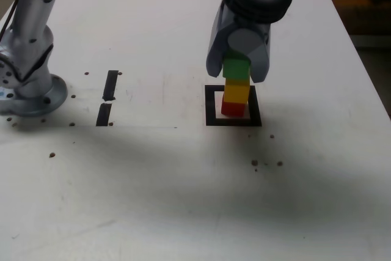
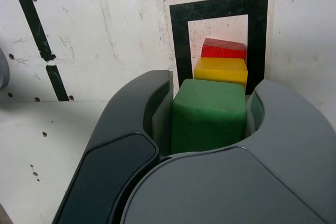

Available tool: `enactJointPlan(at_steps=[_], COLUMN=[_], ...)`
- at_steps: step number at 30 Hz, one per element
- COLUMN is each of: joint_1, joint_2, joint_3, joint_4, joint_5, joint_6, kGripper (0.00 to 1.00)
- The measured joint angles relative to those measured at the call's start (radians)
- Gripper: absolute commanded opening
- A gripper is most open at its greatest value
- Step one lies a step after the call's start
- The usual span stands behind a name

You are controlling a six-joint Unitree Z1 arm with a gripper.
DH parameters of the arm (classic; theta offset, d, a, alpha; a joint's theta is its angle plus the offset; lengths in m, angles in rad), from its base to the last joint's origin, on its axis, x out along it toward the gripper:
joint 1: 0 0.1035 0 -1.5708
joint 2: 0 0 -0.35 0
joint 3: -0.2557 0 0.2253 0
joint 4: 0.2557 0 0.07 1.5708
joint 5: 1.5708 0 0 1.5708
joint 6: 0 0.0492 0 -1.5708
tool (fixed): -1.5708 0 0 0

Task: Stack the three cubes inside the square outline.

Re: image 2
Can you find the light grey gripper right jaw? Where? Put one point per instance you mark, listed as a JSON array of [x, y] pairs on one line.
[[249, 182]]

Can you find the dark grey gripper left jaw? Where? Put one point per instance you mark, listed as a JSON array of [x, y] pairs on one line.
[[115, 161]]

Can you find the green cube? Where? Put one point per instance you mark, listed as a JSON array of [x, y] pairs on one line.
[[207, 113]]

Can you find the yellow cube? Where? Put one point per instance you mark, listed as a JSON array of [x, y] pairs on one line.
[[220, 70]]

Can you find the red cube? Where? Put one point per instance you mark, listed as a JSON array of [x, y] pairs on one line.
[[223, 51]]

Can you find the black tape square outline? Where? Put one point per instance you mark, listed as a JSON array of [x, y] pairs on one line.
[[179, 35]]

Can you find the black tape strip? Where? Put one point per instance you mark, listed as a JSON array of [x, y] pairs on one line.
[[34, 24]]

